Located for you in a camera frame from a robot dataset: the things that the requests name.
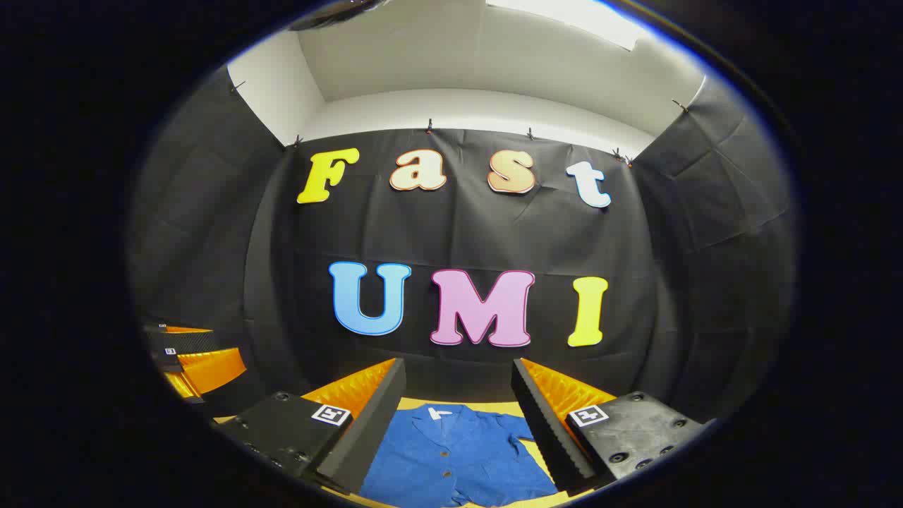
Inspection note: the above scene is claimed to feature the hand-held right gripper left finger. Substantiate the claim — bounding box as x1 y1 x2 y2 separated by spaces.
214 357 408 496

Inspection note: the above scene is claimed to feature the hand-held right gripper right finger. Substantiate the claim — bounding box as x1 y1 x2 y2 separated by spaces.
511 357 708 497

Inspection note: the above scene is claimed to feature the blue corduroy shirt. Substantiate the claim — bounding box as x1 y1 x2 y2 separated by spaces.
360 404 558 507

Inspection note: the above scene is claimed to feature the row of small cloth clips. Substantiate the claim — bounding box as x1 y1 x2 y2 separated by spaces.
229 80 691 167

